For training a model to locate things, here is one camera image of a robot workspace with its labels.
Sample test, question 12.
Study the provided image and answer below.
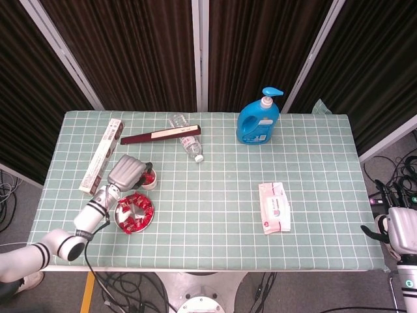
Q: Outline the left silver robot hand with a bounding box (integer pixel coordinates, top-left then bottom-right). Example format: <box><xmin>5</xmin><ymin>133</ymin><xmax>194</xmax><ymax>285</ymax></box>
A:
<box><xmin>106</xmin><ymin>155</ymin><xmax>154</xmax><ymax>193</ymax></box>

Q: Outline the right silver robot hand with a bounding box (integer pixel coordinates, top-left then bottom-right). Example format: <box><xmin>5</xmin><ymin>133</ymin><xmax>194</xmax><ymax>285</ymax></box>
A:
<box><xmin>360</xmin><ymin>179</ymin><xmax>417</xmax><ymax>254</ymax></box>

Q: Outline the white paper cup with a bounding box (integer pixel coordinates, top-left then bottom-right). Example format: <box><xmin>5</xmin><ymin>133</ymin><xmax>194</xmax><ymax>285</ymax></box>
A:
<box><xmin>139</xmin><ymin>169</ymin><xmax>158</xmax><ymax>191</ymax></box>

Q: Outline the long baking paper box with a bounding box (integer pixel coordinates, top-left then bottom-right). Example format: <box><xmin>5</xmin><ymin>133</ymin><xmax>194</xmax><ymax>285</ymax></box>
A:
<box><xmin>78</xmin><ymin>117</ymin><xmax>126</xmax><ymax>196</ymax></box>

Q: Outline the black power strip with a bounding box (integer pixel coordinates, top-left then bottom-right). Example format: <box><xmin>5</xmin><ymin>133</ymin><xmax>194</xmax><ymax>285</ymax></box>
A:
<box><xmin>367</xmin><ymin>192</ymin><xmax>417</xmax><ymax>207</ymax></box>

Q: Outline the round steel plate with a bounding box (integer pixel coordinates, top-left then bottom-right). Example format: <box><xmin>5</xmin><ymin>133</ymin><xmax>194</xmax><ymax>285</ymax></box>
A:
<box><xmin>113</xmin><ymin>192</ymin><xmax>154</xmax><ymax>234</ymax></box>

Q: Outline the dark red folded fan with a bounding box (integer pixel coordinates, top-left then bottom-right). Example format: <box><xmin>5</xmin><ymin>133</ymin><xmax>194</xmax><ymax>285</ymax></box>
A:
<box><xmin>120</xmin><ymin>125</ymin><xmax>202</xmax><ymax>146</ymax></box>

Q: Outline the clear plastic water bottle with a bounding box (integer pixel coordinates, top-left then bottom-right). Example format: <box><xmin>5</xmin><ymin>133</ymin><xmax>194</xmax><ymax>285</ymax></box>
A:
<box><xmin>168</xmin><ymin>112</ymin><xmax>205</xmax><ymax>163</ymax></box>

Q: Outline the green checked tablecloth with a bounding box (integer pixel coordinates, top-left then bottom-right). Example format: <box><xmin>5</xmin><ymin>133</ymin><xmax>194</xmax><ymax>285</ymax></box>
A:
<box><xmin>25</xmin><ymin>99</ymin><xmax>390</xmax><ymax>273</ymax></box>

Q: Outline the yellow floor tape strip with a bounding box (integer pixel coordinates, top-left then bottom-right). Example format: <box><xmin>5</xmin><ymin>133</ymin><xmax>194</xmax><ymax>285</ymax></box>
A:
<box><xmin>79</xmin><ymin>272</ymin><xmax>96</xmax><ymax>313</ymax></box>

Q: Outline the pink wet wipes pack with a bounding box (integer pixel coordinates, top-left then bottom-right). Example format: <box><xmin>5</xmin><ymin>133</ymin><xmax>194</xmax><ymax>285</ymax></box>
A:
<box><xmin>258</xmin><ymin>181</ymin><xmax>293</xmax><ymax>235</ymax></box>

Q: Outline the blue detergent pump bottle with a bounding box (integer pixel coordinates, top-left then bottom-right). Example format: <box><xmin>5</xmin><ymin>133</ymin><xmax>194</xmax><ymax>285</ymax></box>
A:
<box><xmin>236</xmin><ymin>86</ymin><xmax>285</xmax><ymax>145</ymax></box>

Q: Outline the black floor cable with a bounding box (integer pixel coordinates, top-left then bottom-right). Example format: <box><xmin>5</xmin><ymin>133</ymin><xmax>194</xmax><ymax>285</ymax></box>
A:
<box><xmin>249</xmin><ymin>272</ymin><xmax>278</xmax><ymax>313</ymax></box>
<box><xmin>94</xmin><ymin>272</ymin><xmax>179</xmax><ymax>313</ymax></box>
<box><xmin>363</xmin><ymin>130</ymin><xmax>417</xmax><ymax>196</ymax></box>

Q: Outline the white table frame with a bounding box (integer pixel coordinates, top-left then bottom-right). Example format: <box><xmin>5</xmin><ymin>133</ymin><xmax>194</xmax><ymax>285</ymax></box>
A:
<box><xmin>42</xmin><ymin>264</ymin><xmax>388</xmax><ymax>273</ymax></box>

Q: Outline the dark partition screen white frame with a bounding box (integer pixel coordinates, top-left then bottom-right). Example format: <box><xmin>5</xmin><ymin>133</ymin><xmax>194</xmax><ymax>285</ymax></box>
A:
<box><xmin>32</xmin><ymin>0</ymin><xmax>202</xmax><ymax>112</ymax></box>
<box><xmin>283</xmin><ymin>0</ymin><xmax>417</xmax><ymax>164</ymax></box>
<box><xmin>0</xmin><ymin>0</ymin><xmax>105</xmax><ymax>190</ymax></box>
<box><xmin>201</xmin><ymin>0</ymin><xmax>346</xmax><ymax>113</ymax></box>

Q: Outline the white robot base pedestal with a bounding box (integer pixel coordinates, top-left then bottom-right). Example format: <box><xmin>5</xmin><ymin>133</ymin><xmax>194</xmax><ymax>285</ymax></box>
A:
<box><xmin>152</xmin><ymin>270</ymin><xmax>248</xmax><ymax>313</ymax></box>

